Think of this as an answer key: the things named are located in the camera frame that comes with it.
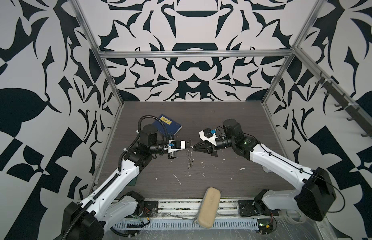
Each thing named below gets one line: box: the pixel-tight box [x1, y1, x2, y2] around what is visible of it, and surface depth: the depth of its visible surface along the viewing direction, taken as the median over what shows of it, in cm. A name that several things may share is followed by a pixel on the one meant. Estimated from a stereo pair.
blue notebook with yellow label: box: [152, 113, 183, 136], surface depth 107 cm
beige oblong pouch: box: [198, 187, 221, 229], surface depth 73 cm
